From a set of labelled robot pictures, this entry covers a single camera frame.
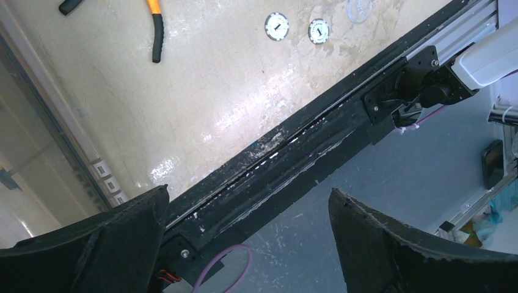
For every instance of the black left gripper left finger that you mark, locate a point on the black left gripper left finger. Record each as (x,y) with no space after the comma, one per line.
(113,251)

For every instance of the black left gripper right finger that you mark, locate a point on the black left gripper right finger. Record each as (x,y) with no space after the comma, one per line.
(381,254)

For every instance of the clear round disc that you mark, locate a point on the clear round disc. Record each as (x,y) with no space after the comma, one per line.
(359,10)

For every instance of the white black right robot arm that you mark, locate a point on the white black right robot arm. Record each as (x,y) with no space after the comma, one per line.
(462,76)

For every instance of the white poker chip right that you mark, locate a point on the white poker chip right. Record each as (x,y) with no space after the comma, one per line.
(318,31)

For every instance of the white poker chip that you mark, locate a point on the white poker chip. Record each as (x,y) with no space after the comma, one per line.
(276,26)
(318,31)

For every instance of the orange black pliers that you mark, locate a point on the orange black pliers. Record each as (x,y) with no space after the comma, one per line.
(67,6)

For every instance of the white poker chip left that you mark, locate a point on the white poker chip left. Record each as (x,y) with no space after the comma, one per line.
(276,26)

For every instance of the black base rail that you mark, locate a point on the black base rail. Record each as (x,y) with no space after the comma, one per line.
(251,189)

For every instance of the aluminium frame rail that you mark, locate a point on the aluminium frame rail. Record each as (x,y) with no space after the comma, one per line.
(474,23)

